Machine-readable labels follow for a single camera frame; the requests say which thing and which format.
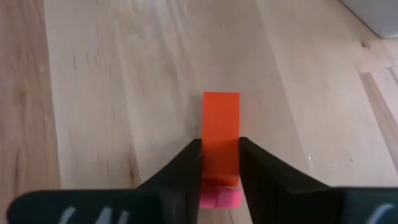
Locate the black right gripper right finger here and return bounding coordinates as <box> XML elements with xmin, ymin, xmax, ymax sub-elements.
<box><xmin>238</xmin><ymin>136</ymin><xmax>398</xmax><ymax>224</ymax></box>

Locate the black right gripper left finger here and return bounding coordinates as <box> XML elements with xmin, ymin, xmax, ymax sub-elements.
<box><xmin>6</xmin><ymin>138</ymin><xmax>203</xmax><ymax>224</ymax></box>

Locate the orange and pink eraser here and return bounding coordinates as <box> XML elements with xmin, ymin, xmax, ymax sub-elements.
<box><xmin>198</xmin><ymin>91</ymin><xmax>243</xmax><ymax>210</ymax></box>

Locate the white hexagonal plant pot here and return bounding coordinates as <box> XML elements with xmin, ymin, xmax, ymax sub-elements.
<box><xmin>338</xmin><ymin>0</ymin><xmax>398</xmax><ymax>39</ymax></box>

